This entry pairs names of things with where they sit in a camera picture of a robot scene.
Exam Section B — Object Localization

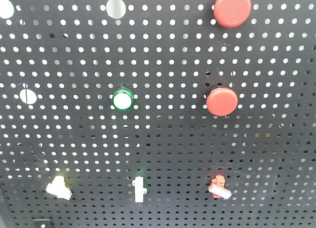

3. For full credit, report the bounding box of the red toggle switch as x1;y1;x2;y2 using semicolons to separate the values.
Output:
208;175;232;199

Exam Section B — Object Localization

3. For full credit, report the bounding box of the yellow toggle switch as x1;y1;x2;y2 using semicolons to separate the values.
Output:
45;176;72;200

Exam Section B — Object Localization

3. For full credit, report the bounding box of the green round indicator button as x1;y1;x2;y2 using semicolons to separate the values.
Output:
113;88;134;111

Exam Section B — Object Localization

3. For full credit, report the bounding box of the black perforated pegboard panel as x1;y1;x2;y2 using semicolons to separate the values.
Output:
0;0;316;228

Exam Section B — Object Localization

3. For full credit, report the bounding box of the lower red push button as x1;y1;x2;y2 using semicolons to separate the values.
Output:
206;87;238;116

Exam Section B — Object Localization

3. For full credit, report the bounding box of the red push button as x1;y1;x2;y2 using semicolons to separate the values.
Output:
214;0;251;28
206;87;238;116

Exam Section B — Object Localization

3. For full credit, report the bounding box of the upper red push button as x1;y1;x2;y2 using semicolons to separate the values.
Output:
214;0;251;28

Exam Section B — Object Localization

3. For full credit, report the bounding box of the white toggle switch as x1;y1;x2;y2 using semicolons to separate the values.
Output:
132;176;147;203

